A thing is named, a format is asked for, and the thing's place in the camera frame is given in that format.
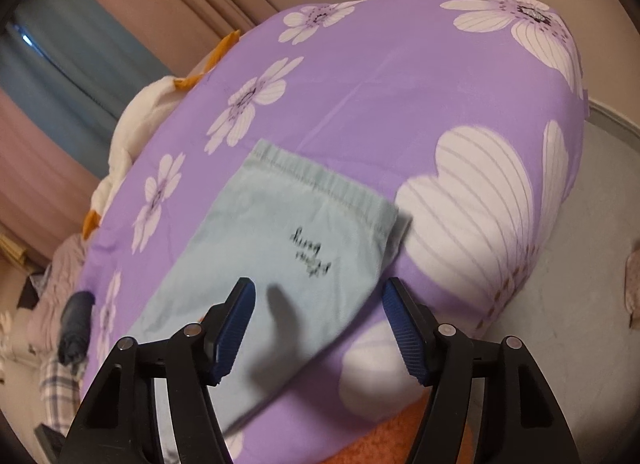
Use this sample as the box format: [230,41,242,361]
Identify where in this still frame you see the folded dark blue jeans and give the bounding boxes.
[57,291,96,365]

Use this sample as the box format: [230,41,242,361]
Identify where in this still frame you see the teal curtain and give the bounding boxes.
[0,0,176,125]

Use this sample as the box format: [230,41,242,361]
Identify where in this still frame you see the yellow cloth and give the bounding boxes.
[0,236,28,265]

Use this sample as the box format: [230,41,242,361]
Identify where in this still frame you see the pale pink cloth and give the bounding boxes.
[624,249,640,330]

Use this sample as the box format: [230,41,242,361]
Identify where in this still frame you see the white goose plush toy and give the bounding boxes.
[82,30,241,240]

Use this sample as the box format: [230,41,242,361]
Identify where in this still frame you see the black cloth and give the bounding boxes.
[15,271,48,312]

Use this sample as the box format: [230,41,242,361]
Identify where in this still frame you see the purple floral blanket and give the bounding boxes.
[80,0,587,464]

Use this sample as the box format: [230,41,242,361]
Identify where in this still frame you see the grey plaid cloth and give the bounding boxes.
[37,354,88,437]

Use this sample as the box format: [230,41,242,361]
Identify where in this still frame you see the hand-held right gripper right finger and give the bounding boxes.
[382,278,573,464]

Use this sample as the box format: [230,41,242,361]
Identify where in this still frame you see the light green strawberry print pants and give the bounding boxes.
[131,139,412,437]

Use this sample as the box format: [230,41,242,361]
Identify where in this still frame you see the beige quilt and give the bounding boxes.
[27,234,88,350]

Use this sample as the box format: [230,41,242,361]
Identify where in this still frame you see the orange cloth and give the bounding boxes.
[310,389,471,464]

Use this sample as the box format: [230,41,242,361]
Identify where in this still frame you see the grey floor mat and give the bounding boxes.
[475,99,640,445]

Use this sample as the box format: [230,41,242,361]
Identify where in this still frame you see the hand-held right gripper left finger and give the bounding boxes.
[59,278,257,464]

